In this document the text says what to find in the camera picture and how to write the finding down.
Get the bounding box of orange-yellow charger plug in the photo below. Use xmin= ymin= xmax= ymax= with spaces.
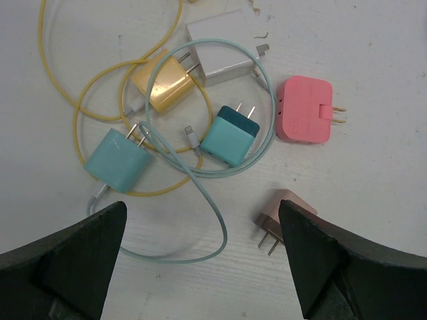
xmin=124 ymin=49 xmax=199 ymax=115

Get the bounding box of yellow charging cable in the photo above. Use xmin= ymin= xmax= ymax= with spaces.
xmin=37 ymin=0 xmax=214 ymax=198

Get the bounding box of rose brown plug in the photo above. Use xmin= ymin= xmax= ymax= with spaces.
xmin=255 ymin=189 xmax=318 ymax=256

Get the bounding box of teal charger plug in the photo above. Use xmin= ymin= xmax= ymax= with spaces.
xmin=84 ymin=124 xmax=154 ymax=198

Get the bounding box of pink plug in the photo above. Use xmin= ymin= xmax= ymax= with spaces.
xmin=275 ymin=75 xmax=345 ymax=144

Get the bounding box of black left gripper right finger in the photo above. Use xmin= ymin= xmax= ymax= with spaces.
xmin=279 ymin=200 xmax=426 ymax=319

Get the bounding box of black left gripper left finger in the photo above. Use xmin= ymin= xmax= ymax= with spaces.
xmin=1 ymin=201 xmax=127 ymax=319

